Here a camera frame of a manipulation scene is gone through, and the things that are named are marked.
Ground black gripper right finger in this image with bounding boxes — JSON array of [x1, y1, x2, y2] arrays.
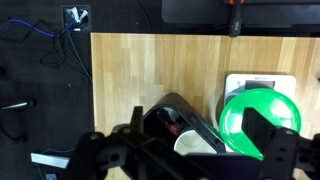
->
[[241, 107, 279, 161]]

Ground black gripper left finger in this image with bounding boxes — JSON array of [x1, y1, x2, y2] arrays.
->
[[129, 105, 145, 134]]

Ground green plastic plate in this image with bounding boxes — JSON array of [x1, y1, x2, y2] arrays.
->
[[218, 87, 302, 162]]

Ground black plastic bin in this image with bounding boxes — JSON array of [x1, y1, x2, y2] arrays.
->
[[111, 92, 228, 158]]

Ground white kitchen scale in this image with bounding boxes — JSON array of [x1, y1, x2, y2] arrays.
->
[[223, 73, 298, 154]]

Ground white paper cup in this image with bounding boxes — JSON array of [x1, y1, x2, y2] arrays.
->
[[172, 128, 219, 156]]

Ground light grey metal bar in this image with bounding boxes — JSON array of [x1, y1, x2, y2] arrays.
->
[[30, 152, 71, 170]]

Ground orange and black clamp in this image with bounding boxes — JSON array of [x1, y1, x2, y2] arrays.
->
[[223, 0, 247, 38]]

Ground silver metal rod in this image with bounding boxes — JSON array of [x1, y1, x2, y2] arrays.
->
[[0, 98, 37, 112]]

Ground thin green cable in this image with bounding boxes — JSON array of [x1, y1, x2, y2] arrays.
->
[[65, 25, 93, 82]]

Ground thin black cable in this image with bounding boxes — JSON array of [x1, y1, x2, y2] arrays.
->
[[135, 0, 153, 34]]

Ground tangled black cable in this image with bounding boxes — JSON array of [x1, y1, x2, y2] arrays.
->
[[39, 33, 93, 81]]

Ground wall power socket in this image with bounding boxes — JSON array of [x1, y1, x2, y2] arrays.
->
[[60, 4, 92, 33]]

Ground black looped cable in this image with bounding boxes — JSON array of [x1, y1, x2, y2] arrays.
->
[[0, 122, 28, 145]]

